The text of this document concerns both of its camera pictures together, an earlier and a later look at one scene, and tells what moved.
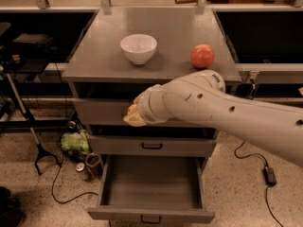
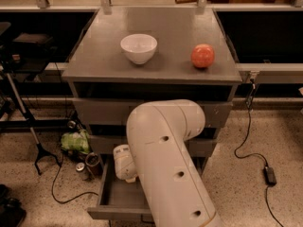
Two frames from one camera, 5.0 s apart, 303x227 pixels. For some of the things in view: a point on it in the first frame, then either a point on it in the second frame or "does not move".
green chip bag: x=76 y=140 does not move
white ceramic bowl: x=139 y=47 does not move
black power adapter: x=270 y=176 does not move
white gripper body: x=146 y=105 → x=122 y=164
